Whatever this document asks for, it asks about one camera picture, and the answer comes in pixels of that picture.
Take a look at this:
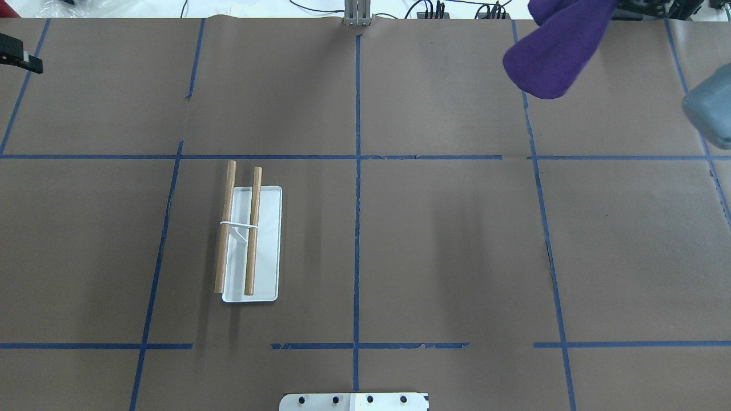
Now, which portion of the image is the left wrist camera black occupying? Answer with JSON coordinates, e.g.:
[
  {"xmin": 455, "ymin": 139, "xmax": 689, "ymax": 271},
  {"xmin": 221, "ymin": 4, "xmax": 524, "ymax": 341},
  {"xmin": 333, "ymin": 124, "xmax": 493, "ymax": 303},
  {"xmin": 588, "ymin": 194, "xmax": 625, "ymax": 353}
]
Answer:
[{"xmin": 1, "ymin": 34, "xmax": 43, "ymax": 74}]

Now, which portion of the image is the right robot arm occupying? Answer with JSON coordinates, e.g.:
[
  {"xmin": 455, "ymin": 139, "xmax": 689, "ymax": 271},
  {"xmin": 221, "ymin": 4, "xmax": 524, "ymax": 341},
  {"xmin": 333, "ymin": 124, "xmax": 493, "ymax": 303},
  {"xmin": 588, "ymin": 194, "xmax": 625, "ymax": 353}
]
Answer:
[{"xmin": 682, "ymin": 63, "xmax": 730, "ymax": 150}]

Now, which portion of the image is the purple towel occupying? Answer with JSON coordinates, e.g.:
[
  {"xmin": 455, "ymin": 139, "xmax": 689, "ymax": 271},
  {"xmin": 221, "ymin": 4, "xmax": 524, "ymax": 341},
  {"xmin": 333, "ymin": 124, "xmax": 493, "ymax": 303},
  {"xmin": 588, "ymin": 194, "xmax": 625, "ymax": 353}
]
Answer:
[{"xmin": 502, "ymin": 1, "xmax": 619, "ymax": 100}]

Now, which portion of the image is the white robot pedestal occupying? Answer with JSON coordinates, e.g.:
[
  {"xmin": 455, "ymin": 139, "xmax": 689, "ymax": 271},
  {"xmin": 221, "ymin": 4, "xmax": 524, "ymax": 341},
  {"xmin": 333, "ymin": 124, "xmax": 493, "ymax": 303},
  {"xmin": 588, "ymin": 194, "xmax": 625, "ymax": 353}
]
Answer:
[{"xmin": 279, "ymin": 392, "xmax": 430, "ymax": 410}]

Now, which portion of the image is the aluminium frame post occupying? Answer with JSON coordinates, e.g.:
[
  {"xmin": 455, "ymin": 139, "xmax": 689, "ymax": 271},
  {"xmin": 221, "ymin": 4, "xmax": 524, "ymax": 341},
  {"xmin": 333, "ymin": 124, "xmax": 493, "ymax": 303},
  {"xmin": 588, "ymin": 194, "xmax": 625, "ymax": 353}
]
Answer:
[{"xmin": 343, "ymin": 0, "xmax": 373, "ymax": 27}]

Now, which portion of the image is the wooden rack bar lower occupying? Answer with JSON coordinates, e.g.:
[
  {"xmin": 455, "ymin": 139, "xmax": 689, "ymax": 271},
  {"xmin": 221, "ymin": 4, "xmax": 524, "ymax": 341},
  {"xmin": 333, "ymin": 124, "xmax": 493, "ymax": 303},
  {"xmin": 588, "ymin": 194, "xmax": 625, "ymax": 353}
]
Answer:
[{"xmin": 244, "ymin": 166, "xmax": 263, "ymax": 296}]

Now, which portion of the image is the white towel rack base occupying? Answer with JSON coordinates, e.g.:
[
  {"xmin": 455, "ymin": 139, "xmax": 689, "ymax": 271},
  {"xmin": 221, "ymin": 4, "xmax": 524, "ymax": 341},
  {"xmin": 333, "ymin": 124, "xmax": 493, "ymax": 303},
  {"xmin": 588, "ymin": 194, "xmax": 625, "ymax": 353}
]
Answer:
[{"xmin": 221, "ymin": 186, "xmax": 283, "ymax": 303}]

